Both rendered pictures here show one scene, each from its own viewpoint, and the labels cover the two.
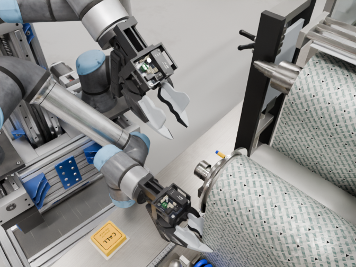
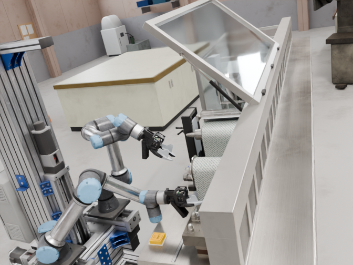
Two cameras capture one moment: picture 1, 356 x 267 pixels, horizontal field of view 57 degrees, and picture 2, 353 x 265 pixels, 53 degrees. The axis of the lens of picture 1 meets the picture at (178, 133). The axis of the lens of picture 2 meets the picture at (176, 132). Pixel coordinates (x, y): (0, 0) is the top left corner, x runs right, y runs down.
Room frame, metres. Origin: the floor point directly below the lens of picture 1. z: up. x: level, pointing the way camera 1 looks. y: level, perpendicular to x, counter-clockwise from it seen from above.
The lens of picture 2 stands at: (-1.18, 0.50, 2.14)
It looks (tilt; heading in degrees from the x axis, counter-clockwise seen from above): 22 degrees down; 341
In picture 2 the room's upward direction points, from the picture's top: 12 degrees counter-clockwise
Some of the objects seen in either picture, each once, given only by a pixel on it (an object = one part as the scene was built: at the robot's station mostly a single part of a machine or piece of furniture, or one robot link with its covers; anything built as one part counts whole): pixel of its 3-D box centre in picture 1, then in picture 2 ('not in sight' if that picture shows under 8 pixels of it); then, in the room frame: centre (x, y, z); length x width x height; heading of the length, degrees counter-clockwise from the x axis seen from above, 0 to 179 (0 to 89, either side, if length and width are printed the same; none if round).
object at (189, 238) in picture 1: (193, 238); (195, 199); (0.30, -0.03, 1.11); 0.09 x 0.03 x 0.06; 47
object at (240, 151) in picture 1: (223, 180); (195, 169); (0.35, -0.09, 1.25); 0.15 x 0.01 x 0.15; 138
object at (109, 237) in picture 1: (108, 238); (157, 238); (0.39, 0.19, 0.91); 0.07 x 0.07 x 0.02; 48
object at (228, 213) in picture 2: not in sight; (274, 70); (0.58, -0.80, 1.55); 3.08 x 0.08 x 0.23; 138
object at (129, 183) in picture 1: (139, 183); (163, 197); (0.44, 0.09, 1.11); 0.08 x 0.05 x 0.08; 138
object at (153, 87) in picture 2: not in sight; (142, 85); (5.51, -1.31, 0.47); 2.48 x 2.09 x 0.93; 131
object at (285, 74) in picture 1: (290, 79); (200, 134); (0.55, -0.24, 1.34); 0.06 x 0.06 x 0.06; 48
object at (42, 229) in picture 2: not in sight; (50, 234); (0.72, 0.72, 0.98); 0.13 x 0.12 x 0.14; 169
